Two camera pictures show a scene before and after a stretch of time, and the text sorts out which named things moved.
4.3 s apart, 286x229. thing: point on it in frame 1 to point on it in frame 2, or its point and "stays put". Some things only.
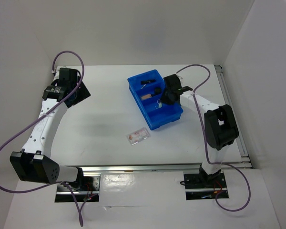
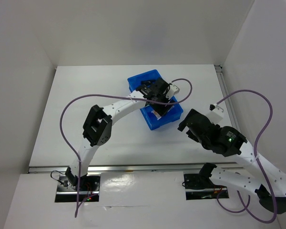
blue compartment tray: (156, 113) stays put
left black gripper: (83, 93) to (160, 109)
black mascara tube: (148, 81) stays put
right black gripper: (163, 99) to (191, 135)
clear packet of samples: (137, 136) to (157, 115)
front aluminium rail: (151, 167) stays put
